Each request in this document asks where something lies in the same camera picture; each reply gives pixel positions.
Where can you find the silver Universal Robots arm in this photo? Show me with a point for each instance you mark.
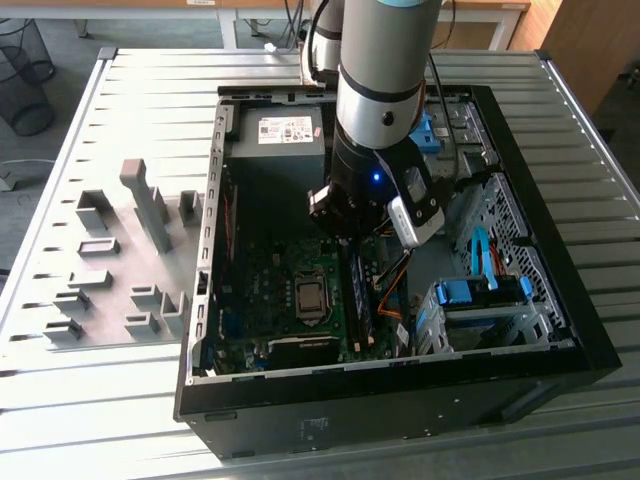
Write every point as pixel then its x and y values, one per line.
pixel 385 60

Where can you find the grey Dell power supply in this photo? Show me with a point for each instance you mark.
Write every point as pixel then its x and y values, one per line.
pixel 270 190

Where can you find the black CPU socket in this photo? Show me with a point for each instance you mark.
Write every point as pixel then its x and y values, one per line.
pixel 310 276

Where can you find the silver CPU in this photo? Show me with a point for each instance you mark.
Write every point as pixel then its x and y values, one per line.
pixel 310 296

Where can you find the green motherboard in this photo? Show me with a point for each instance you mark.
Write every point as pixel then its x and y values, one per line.
pixel 260 300

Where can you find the hard disk in blue carrier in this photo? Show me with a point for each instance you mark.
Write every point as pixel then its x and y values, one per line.
pixel 455 292

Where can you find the grey metal drive cage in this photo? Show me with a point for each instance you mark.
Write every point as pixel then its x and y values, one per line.
pixel 477 130

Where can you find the black graphics card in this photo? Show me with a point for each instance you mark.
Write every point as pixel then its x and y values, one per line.
pixel 302 347

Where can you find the grey perforated disk bay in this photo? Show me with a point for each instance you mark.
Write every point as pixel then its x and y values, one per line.
pixel 490 314

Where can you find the grey plastic parts rack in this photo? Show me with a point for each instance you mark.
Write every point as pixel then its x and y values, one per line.
pixel 155 225

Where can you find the black open PC case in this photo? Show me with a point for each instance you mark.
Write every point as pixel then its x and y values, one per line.
pixel 400 410

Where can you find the brown wooden cabinet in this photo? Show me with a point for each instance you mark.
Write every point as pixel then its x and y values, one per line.
pixel 590 45

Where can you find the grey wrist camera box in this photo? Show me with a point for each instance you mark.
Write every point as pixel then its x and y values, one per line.
pixel 415 230

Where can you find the blue plastic drive bracket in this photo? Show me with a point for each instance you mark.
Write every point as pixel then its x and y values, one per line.
pixel 425 122
pixel 429 142

